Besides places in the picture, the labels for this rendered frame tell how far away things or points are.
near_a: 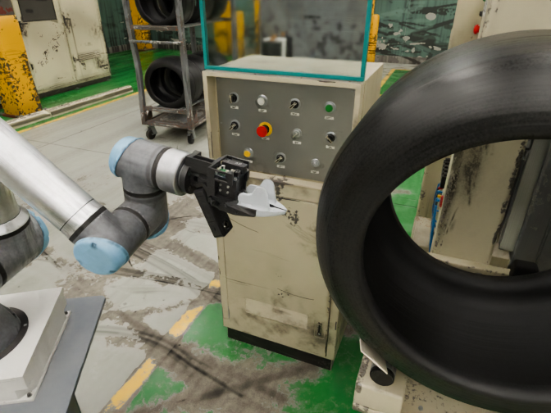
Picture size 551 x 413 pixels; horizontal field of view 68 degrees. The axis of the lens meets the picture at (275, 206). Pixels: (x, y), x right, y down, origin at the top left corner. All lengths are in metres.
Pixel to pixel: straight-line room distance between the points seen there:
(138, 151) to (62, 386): 0.70
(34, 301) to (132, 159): 0.70
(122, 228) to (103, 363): 1.36
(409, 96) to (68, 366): 1.12
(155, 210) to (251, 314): 1.08
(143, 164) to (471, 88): 0.59
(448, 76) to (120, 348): 1.92
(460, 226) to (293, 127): 0.67
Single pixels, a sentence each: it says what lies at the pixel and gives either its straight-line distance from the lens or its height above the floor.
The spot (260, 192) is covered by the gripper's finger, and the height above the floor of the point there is 1.19.
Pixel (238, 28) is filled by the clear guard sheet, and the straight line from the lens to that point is 1.42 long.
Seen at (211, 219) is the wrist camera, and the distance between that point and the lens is 0.83.
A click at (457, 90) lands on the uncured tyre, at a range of 0.54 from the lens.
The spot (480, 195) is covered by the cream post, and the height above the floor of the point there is 1.12.
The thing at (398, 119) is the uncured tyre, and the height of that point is 1.38.
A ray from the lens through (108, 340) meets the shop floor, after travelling 2.24.
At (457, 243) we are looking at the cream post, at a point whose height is 0.99.
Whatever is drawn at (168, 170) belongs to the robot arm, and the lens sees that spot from 0.81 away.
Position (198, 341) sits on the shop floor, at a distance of 2.12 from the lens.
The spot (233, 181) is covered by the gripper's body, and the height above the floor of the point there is 1.21.
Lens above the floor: 1.53
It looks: 29 degrees down
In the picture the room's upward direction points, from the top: straight up
